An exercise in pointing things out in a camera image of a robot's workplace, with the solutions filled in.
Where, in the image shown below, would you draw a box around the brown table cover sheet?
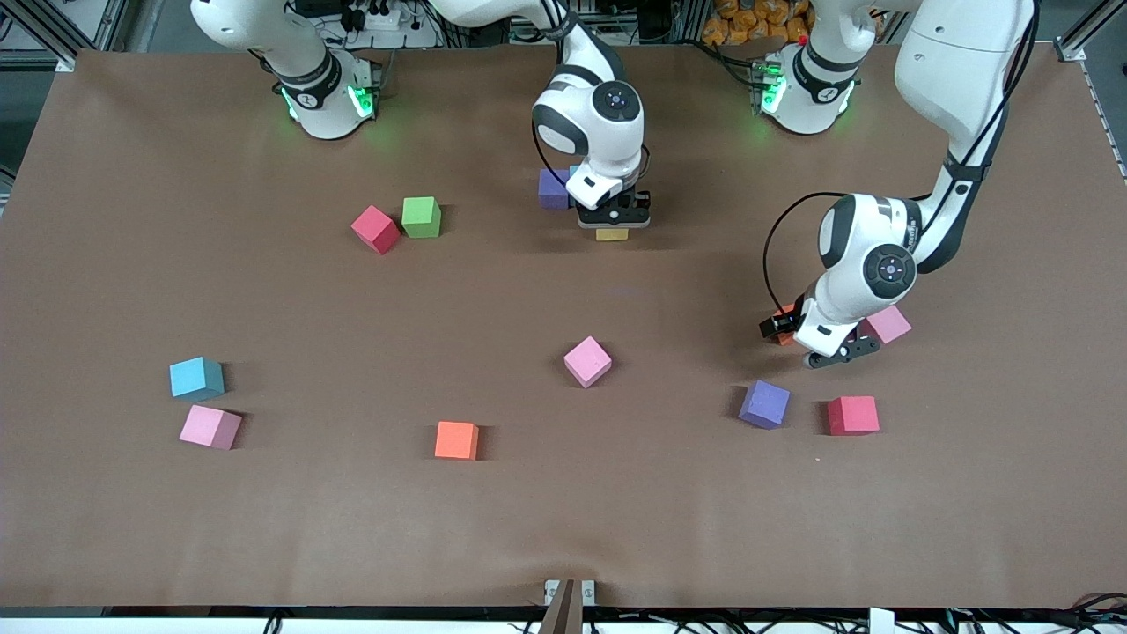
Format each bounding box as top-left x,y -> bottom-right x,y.
0,44 -> 1127,610

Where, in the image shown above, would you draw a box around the red foam cube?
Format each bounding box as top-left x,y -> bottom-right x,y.
350,205 -> 402,256
826,395 -> 880,437

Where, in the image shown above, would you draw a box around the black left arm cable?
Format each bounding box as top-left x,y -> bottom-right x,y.
762,0 -> 1044,309

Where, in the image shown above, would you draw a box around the metal clamp bracket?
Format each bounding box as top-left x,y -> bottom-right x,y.
543,579 -> 597,634

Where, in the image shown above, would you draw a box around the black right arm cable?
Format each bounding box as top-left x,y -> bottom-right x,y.
531,119 -> 573,188

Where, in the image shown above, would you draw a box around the pink foam cube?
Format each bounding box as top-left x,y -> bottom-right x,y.
858,306 -> 913,344
563,335 -> 613,389
179,404 -> 243,452

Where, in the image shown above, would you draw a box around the white power strip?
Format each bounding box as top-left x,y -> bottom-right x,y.
339,4 -> 441,49

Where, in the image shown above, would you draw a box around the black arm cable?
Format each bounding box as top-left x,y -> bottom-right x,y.
531,119 -> 573,188
762,0 -> 1044,309

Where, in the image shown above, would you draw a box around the green foam cube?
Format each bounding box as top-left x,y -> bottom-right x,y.
401,196 -> 442,240

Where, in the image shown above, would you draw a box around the orange mesh bag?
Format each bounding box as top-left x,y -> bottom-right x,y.
702,0 -> 815,47

